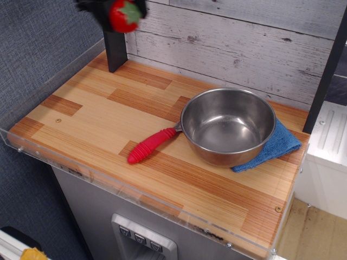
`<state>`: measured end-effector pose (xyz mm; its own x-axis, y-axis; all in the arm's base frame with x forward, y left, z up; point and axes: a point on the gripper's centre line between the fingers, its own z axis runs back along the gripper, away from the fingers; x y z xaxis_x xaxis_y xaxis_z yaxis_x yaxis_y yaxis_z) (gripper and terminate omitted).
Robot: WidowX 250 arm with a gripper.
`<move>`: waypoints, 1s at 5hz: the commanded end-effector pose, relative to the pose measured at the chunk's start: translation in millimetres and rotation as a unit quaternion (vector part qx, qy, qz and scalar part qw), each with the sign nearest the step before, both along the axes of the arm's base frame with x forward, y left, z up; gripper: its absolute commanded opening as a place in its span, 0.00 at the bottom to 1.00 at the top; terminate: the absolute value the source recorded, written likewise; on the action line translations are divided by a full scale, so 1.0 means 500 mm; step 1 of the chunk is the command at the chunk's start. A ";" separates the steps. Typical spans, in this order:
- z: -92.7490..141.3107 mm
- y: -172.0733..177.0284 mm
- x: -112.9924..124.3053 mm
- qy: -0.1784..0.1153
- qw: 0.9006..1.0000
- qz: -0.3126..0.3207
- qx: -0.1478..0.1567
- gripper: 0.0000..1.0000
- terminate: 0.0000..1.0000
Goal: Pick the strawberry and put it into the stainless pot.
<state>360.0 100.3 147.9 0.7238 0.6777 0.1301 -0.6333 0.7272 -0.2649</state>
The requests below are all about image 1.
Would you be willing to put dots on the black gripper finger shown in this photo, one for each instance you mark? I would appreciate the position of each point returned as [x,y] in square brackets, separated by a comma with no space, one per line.
[141,4]
[99,9]

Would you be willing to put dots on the red plastic toy strawberry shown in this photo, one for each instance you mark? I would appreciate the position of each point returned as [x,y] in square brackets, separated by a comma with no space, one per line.
[124,16]

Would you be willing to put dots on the clear acrylic table guard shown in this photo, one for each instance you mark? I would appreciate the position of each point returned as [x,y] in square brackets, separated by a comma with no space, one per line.
[89,125]

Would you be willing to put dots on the blue folded cloth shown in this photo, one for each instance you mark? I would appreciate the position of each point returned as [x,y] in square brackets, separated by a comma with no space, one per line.
[281,142]

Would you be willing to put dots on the grey toy fridge cabinet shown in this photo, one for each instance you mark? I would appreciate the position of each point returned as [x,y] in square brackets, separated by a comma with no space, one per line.
[93,208]

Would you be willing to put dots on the silver dispenser button panel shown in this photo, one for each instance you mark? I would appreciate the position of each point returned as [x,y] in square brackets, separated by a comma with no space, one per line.
[138,242]

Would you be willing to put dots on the white ribbed appliance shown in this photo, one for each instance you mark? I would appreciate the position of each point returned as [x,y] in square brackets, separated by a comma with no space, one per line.
[321,181]

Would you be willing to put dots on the dark left shelf post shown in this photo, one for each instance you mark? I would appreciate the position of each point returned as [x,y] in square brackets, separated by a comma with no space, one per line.
[116,52]

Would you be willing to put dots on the dark shelf post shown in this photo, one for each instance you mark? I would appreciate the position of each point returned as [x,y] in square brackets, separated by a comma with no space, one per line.
[116,52]
[327,76]

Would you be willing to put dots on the stainless pot with red handle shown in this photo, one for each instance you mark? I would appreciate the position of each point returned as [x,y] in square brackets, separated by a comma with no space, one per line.
[225,127]

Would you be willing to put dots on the dark right shelf post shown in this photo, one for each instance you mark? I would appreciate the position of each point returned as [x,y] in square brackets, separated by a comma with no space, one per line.
[327,76]

